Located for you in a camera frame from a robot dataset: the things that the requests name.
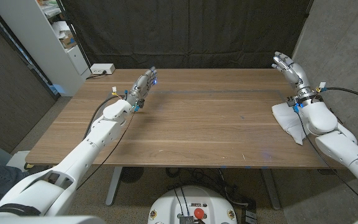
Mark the white floor platform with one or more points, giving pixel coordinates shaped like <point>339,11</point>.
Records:
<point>19,160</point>

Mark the black round slotted disc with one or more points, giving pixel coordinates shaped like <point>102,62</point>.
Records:
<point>131,174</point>

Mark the grey table leg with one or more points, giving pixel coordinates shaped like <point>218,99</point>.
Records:
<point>113,186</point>
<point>271,189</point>

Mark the white cloth napkin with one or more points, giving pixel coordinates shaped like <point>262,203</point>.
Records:
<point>287,119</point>

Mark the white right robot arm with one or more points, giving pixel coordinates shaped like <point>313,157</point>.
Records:
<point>346,149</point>

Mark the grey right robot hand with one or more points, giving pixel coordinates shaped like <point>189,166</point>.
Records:
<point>295,76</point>

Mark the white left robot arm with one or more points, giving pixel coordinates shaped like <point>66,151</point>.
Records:
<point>82,155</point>

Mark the white papers stack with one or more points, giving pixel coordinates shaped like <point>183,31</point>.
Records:
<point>59,28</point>

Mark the brown cardboard box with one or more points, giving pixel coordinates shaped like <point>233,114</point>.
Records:
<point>68,40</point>

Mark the black curtain backdrop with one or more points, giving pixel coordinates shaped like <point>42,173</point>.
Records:
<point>182,31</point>

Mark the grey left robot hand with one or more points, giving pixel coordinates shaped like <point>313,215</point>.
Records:
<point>141,87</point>

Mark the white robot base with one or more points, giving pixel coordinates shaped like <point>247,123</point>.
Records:
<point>166,202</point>

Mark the white power strip box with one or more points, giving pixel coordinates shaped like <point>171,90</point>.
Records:
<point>102,68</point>

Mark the red emergency stop button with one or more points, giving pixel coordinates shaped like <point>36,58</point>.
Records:
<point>199,213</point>

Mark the white shelf cabinet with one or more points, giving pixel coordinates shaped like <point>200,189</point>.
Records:
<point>36,40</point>

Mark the black shoe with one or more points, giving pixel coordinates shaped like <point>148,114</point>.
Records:
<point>37,169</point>

